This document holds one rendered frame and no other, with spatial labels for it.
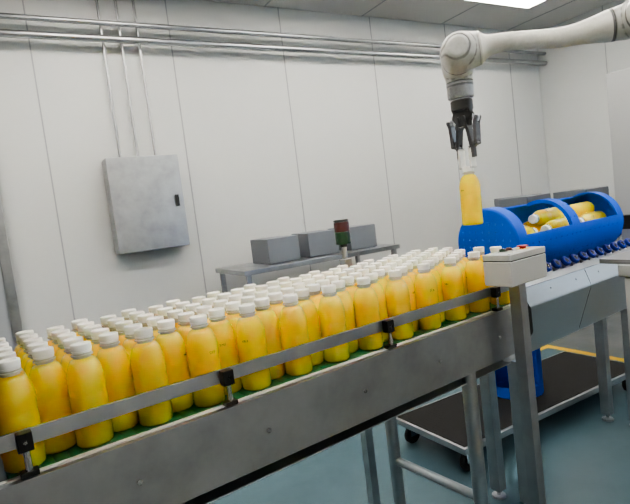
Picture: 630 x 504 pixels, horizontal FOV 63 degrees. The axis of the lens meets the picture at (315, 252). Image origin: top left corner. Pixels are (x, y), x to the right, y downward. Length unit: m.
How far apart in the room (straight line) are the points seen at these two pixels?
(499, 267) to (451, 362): 0.33
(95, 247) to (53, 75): 1.45
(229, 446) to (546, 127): 7.40
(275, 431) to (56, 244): 3.68
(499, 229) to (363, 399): 0.98
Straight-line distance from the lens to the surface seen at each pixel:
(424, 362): 1.57
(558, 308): 2.37
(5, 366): 1.11
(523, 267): 1.74
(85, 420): 1.13
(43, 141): 4.82
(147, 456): 1.16
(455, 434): 2.74
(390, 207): 6.05
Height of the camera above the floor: 1.30
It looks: 4 degrees down
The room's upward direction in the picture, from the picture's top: 7 degrees counter-clockwise
